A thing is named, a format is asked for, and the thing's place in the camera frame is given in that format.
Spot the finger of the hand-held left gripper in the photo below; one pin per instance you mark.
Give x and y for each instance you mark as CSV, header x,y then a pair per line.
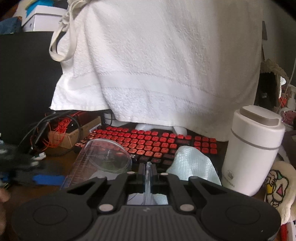
x,y
48,180

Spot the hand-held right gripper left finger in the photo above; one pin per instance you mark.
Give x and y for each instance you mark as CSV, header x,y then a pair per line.
x,y
142,176

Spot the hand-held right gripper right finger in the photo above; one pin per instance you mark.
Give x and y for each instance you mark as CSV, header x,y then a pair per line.
x,y
154,177

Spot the light blue waffle cloth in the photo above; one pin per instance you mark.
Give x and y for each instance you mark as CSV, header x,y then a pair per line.
x,y
192,164

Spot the clear plastic measuring cup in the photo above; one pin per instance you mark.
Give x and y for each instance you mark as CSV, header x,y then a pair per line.
x,y
97,166

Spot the teal tube white cap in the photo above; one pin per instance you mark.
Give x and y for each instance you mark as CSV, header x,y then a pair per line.
x,y
38,156

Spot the black keyboard red keys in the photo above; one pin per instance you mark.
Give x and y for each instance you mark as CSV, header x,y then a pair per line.
x,y
143,141

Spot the cardboard box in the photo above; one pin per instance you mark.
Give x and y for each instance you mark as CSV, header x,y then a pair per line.
x,y
69,140

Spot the white round device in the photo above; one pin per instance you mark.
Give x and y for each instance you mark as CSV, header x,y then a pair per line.
x,y
108,119

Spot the black computer tower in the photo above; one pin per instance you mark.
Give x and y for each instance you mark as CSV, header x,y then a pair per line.
x,y
25,81

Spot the white cylindrical humidifier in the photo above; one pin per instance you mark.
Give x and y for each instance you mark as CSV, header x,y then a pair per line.
x,y
249,150

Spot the white terry towel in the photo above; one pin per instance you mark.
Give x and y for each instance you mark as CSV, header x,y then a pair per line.
x,y
150,58

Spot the cartoon plush pouch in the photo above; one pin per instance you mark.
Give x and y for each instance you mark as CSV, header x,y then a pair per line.
x,y
277,185

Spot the blue folded cloth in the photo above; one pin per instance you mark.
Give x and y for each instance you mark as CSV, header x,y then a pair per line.
x,y
10,26

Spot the small white red box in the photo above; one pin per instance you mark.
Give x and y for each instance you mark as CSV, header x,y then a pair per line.
x,y
288,231

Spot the white storage box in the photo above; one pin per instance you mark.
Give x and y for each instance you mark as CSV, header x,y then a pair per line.
x,y
41,18

